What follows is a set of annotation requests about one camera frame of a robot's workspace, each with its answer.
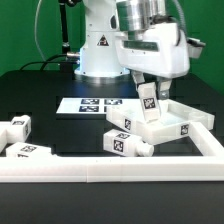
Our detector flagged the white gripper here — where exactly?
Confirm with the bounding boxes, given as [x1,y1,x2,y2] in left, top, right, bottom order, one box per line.
[115,23,206,100]

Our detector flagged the white square tabletop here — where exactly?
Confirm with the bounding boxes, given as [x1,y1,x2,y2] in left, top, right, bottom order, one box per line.
[106,99,215,145]

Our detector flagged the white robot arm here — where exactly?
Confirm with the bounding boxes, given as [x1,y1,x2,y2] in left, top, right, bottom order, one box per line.
[75,0,205,99]

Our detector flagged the white sheet with tags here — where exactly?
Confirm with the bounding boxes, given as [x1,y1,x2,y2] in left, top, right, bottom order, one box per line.
[56,98,140,114]

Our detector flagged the white U-shaped fence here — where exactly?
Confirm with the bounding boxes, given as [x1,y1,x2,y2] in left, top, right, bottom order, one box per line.
[0,122,224,183]

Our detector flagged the black cables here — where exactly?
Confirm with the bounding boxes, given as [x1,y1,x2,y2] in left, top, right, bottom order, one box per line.
[19,0,81,72]

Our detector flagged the grey cable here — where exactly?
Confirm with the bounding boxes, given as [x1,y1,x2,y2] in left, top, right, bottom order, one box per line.
[33,0,46,62]

